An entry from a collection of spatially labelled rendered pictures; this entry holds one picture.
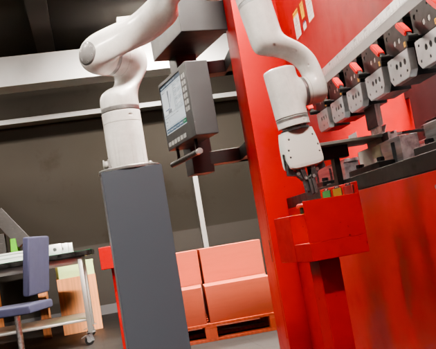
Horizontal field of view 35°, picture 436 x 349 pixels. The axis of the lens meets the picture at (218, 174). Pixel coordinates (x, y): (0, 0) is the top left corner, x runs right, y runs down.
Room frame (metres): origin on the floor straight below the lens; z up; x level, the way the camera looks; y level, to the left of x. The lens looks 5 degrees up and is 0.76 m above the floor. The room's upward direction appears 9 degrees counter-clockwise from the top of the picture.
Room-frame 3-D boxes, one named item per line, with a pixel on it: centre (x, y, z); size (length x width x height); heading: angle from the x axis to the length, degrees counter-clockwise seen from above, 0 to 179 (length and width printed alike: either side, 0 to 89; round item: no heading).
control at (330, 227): (1.81, -0.24, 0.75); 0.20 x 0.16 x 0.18; 19
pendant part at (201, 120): (3.42, 0.10, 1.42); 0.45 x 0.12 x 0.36; 22
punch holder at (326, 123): (2.73, -0.49, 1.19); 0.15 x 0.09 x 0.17; 8
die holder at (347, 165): (2.86, -0.48, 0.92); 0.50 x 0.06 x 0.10; 8
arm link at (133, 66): (2.13, 0.25, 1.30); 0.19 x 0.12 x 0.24; 143
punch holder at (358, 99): (2.34, -0.55, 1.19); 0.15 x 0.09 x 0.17; 8
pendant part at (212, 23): (3.50, 0.04, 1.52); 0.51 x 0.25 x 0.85; 22
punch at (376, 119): (2.31, -0.55, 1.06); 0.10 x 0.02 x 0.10; 8
